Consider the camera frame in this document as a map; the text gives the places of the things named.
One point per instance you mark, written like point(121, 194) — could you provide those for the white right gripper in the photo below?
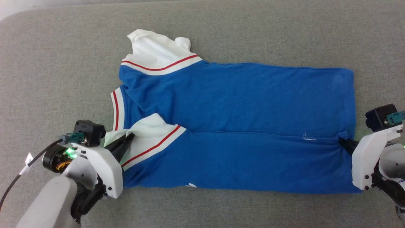
point(365, 158)

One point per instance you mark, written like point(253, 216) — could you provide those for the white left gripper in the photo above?
point(104, 167)

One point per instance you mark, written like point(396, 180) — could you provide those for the blue basketball jersey white trim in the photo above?
point(237, 104)

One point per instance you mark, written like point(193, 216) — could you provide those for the grey-green fabric sofa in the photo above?
point(221, 209)

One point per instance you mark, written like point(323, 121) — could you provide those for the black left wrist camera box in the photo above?
point(90, 131)

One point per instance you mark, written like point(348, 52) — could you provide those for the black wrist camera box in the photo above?
point(378, 117)
point(90, 131)

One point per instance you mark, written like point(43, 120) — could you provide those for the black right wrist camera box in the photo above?
point(378, 117)

